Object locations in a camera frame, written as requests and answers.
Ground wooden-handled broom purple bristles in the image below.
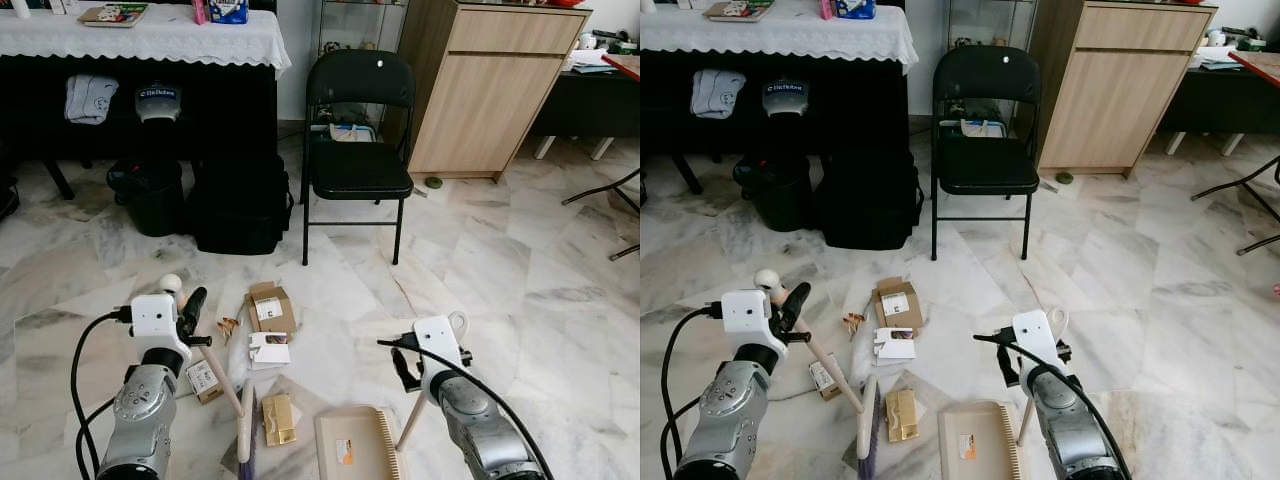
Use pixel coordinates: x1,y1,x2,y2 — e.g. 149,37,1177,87
753,267,885,480
158,272,260,477

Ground small brown labelled box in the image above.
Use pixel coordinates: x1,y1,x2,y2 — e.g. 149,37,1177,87
807,354,847,402
186,359,224,405

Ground cardboard box with white label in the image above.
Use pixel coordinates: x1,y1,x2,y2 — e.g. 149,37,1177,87
872,276,927,332
246,282,299,335

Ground white card box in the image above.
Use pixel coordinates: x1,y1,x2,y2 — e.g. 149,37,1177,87
247,332,292,370
872,327,919,364

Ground black bag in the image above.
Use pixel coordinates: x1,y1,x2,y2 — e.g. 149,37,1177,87
812,148,924,252
186,150,295,257

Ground black bucket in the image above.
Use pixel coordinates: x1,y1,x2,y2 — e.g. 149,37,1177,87
106,157,187,239
732,154,814,234

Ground gold yellow box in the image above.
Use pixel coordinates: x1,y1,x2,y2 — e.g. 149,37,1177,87
261,392,299,447
884,389,922,444

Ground grey and black cap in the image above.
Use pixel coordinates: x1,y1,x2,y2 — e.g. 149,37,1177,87
134,81,184,125
764,79,812,120

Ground black folding chair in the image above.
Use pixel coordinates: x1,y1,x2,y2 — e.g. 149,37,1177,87
302,48,417,267
930,44,1044,262

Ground grey folded cloth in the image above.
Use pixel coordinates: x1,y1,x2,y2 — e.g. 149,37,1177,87
689,67,747,122
64,72,120,127

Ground white lace tablecloth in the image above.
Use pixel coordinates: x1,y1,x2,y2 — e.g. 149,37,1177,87
640,0,920,77
0,0,293,79

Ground light wooden cabinet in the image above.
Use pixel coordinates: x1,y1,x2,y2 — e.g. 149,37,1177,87
404,0,593,182
1027,0,1219,180

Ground low black bench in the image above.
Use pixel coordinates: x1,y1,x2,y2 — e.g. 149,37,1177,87
529,66,641,162
1157,63,1280,157

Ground red folding table black legs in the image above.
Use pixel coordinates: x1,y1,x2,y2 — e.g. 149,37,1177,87
561,52,641,263
1190,49,1280,257

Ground flat picture book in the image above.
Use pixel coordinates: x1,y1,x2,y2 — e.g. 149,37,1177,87
702,1,777,24
77,2,150,29

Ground glass display shelf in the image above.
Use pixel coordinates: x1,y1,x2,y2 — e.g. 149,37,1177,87
317,0,412,143
944,0,1037,133

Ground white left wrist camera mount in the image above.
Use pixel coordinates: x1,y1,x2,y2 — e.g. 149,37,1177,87
721,289,777,347
130,292,182,349

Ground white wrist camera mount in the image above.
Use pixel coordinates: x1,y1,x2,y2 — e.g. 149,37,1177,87
1011,309,1062,372
721,289,777,347
130,292,182,349
414,316,467,377

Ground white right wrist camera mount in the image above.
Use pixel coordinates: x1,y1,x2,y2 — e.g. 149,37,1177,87
414,316,467,377
1011,309,1062,372

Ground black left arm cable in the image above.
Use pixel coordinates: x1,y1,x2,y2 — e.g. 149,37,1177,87
69,308,134,480
659,303,725,480

